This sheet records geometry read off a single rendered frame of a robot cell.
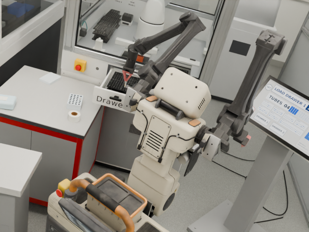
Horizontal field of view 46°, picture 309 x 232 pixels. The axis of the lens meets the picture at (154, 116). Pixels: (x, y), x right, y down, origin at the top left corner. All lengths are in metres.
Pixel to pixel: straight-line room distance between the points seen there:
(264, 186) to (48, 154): 1.37
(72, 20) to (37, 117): 0.68
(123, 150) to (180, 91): 1.42
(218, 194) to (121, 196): 1.66
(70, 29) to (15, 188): 1.16
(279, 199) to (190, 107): 2.06
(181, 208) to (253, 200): 0.59
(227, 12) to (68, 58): 1.09
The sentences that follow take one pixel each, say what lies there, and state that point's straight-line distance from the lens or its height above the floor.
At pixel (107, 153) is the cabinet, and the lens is 2.91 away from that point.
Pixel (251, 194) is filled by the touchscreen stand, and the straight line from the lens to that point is 2.59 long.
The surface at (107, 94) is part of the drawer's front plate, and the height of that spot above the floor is 0.90.
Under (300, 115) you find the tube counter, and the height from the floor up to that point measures 1.11.
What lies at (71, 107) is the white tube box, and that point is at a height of 0.78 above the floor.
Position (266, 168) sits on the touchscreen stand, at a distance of 2.45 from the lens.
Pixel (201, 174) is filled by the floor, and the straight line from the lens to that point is 3.26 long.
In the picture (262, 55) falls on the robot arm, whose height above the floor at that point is 1.55.
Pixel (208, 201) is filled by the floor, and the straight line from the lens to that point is 3.04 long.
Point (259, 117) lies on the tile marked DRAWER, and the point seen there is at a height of 1.00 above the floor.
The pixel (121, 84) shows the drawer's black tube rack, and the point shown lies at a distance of 2.36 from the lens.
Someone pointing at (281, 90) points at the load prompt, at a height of 1.16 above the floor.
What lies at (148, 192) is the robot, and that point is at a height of 0.78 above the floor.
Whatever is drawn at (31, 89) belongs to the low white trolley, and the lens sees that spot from 2.45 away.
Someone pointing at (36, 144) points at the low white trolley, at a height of 0.59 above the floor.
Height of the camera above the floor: 2.04
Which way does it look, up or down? 33 degrees down
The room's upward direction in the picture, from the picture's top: 15 degrees clockwise
